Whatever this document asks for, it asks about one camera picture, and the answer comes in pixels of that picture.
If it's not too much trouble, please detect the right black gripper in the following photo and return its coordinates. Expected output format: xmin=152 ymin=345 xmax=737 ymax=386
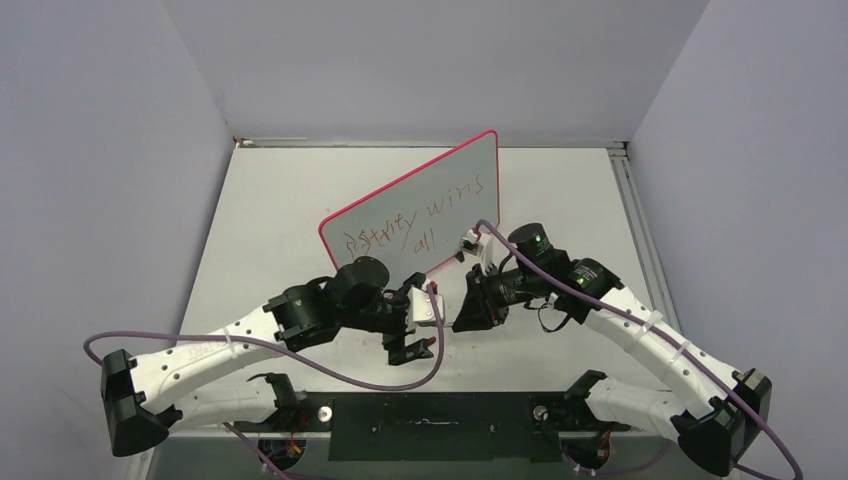
xmin=453 ymin=261 xmax=544 ymax=332

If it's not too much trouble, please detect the pink framed whiteboard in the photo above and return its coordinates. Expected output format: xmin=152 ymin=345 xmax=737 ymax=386
xmin=318 ymin=130 xmax=501 ymax=283

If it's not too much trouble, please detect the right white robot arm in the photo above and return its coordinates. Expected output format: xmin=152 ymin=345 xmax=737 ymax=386
xmin=452 ymin=223 xmax=772 ymax=477

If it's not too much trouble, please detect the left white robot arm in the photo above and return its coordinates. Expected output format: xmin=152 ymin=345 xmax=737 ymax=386
xmin=101 ymin=256 xmax=445 ymax=457

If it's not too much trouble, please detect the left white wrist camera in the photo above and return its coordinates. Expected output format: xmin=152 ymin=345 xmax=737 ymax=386
xmin=406 ymin=287 xmax=445 ymax=331

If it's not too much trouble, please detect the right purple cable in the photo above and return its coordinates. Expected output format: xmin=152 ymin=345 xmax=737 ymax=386
xmin=473 ymin=219 xmax=804 ymax=480

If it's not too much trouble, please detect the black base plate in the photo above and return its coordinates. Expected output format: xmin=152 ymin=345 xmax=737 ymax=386
xmin=237 ymin=392 xmax=628 ymax=463

